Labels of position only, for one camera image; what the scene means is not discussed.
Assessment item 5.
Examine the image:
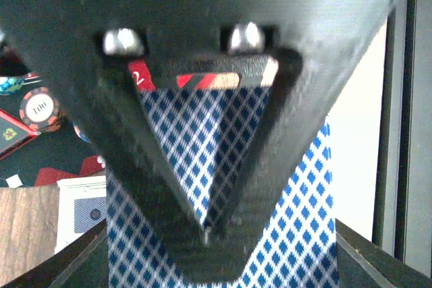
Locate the grey playing card deck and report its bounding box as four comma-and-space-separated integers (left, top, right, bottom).
105, 86, 340, 288

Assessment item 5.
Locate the white card box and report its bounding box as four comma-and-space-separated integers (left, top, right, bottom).
55, 175, 107, 253

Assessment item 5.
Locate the blue white ten chip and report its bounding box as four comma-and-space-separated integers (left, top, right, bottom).
72, 121, 90, 143

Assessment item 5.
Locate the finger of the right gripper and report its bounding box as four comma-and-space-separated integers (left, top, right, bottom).
1, 0, 395, 283

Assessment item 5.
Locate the red black hundred chip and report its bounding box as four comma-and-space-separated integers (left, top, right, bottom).
19, 87, 64, 133

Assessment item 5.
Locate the green blue fifty chip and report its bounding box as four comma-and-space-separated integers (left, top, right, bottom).
0, 77, 25, 96

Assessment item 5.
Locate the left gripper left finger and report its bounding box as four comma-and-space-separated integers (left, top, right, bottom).
4, 221, 108, 287

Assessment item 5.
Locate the round red black poker mat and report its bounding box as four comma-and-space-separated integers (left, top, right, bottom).
0, 48, 281, 188

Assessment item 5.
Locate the triangular black dealer button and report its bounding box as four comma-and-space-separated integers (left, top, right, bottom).
0, 110, 40, 159

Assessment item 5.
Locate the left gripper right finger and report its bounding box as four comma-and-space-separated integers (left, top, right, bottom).
335, 220, 431, 287

